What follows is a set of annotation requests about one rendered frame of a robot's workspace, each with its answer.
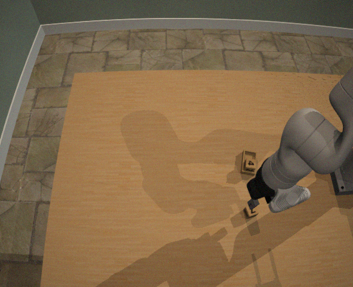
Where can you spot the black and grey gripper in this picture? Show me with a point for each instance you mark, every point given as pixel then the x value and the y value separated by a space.
pixel 280 195

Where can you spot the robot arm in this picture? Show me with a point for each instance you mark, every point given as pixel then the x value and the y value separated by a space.
pixel 310 142

